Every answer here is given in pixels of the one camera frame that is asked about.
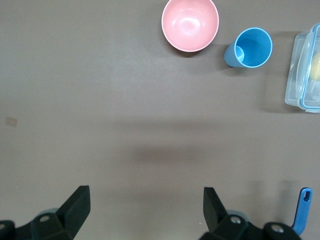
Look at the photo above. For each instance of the small brown tape patch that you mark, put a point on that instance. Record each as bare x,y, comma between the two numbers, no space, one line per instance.
11,121

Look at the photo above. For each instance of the blue plastic cup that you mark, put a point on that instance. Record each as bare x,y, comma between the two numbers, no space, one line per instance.
253,47

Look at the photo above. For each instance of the clear plastic container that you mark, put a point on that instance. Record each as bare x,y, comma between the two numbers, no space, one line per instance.
297,75

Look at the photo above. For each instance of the pink bowl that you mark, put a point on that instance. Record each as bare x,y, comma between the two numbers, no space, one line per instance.
190,25

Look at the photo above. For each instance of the yellow food piece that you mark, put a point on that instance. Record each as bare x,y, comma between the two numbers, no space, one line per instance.
316,66

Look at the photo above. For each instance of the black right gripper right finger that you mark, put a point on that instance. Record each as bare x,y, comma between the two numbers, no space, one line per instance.
215,215

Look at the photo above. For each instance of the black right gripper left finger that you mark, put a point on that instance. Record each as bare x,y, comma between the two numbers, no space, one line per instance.
72,215

